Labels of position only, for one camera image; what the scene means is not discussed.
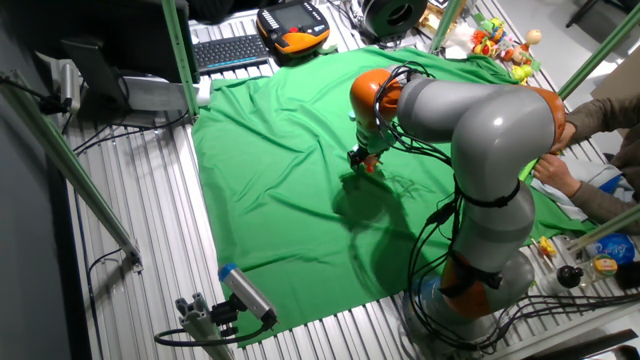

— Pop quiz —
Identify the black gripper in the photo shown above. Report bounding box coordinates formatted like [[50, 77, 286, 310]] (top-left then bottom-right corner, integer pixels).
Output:
[[347, 130, 397, 174]]

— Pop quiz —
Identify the bright green stick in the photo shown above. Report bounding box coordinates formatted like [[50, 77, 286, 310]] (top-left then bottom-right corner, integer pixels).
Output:
[[518, 158, 542, 183]]

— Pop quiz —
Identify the person right forearm brown sleeve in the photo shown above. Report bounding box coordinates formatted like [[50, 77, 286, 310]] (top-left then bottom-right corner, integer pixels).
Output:
[[566, 93, 640, 147]]

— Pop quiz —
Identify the person left hand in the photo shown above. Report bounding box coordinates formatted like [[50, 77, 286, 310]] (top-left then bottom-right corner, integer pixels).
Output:
[[532, 153, 584, 199]]

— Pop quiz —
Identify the person right hand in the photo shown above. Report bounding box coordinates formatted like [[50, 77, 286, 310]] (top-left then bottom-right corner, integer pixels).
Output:
[[549, 121, 578, 154]]

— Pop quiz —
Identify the green cloth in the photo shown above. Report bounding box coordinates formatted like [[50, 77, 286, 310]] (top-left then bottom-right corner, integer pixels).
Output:
[[191, 45, 599, 347]]

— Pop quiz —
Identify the black round spool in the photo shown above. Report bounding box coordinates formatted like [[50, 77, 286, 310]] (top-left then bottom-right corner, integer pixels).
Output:
[[360, 0, 430, 42]]

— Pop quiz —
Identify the white crumpled cloth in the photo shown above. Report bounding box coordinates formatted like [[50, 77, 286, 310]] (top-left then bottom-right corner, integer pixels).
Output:
[[442, 24, 477, 61]]

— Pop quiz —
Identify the orange black teach pendant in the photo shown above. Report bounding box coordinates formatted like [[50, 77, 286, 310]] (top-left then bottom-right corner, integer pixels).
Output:
[[256, 0, 332, 56]]

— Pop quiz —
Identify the tan cardboard box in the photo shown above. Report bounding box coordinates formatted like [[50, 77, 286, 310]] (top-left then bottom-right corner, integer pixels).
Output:
[[418, 3, 447, 35]]

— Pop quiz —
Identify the orange plush toy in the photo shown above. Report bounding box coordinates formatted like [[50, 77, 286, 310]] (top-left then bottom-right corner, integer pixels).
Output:
[[471, 29, 502, 58]]

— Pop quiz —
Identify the yellow green toy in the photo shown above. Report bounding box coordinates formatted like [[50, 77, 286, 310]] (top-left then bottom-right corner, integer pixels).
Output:
[[509, 63, 535, 84]]

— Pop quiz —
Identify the black keyboard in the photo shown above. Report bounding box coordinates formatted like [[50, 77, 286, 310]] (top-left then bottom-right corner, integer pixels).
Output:
[[192, 33, 271, 76]]

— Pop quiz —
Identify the white plastic piece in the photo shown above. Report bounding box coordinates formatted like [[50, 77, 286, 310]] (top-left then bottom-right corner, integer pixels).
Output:
[[194, 79, 213, 108]]

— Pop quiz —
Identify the colourful toy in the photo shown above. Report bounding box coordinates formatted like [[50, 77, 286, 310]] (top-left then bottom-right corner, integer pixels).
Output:
[[472, 13, 507, 45]]

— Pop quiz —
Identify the wooden doll toy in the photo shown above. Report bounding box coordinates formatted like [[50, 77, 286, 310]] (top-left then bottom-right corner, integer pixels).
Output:
[[502, 28, 544, 66]]

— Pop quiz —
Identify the small yellow toy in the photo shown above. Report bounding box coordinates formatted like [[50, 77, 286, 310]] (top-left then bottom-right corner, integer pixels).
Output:
[[537, 235, 559, 258]]

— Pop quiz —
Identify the clear bottle with black cap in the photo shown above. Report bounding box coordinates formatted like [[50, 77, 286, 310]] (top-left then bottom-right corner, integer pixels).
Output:
[[539, 265, 585, 295]]

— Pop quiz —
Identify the white blue bag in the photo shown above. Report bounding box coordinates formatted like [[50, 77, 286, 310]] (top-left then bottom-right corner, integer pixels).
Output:
[[529, 158, 625, 222]]

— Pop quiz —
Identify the grey monitor stand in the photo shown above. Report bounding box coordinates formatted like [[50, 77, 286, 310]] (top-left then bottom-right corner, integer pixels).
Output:
[[61, 37, 194, 115]]

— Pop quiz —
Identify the jar with yellow lid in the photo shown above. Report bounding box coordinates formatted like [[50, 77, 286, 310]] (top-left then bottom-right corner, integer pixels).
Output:
[[582, 253, 619, 281]]

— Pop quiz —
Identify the blue white packet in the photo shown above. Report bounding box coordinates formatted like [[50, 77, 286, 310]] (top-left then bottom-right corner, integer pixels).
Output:
[[584, 233, 637, 266]]

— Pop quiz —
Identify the brown cardboard sheet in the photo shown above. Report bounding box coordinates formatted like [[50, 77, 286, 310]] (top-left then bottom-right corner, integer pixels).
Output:
[[589, 47, 640, 101]]

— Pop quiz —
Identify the black chair leg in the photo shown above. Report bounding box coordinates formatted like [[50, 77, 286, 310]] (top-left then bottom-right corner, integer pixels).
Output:
[[564, 0, 640, 29]]

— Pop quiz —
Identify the black monitor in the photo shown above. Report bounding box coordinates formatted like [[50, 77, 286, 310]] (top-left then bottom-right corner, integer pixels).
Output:
[[29, 0, 190, 84]]

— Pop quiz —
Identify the black container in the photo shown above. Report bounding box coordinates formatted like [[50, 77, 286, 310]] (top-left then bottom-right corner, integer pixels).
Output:
[[613, 260, 640, 292]]

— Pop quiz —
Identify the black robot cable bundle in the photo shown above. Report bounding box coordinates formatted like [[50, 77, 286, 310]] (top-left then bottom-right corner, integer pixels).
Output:
[[372, 61, 640, 351]]

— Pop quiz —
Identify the green frame post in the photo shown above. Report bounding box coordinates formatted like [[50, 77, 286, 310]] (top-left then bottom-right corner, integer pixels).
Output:
[[557, 3, 640, 101], [160, 0, 201, 119], [428, 0, 465, 54], [0, 69, 144, 273], [567, 206, 640, 253]]

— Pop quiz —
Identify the silver camera with blue end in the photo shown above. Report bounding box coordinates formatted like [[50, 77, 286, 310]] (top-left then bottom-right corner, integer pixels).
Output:
[[218, 263, 279, 326]]

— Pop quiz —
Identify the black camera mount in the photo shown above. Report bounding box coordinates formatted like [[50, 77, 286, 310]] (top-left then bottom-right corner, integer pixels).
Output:
[[209, 294, 242, 338]]

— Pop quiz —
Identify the aluminium extrusion post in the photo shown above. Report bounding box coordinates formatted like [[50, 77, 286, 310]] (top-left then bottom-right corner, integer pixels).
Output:
[[174, 292, 234, 360]]

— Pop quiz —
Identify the black camera cable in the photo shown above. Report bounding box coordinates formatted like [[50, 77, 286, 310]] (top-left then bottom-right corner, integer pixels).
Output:
[[153, 318, 271, 348]]

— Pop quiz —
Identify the small silver camera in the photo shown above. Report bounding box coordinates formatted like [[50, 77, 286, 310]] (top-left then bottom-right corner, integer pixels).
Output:
[[58, 59, 82, 114]]

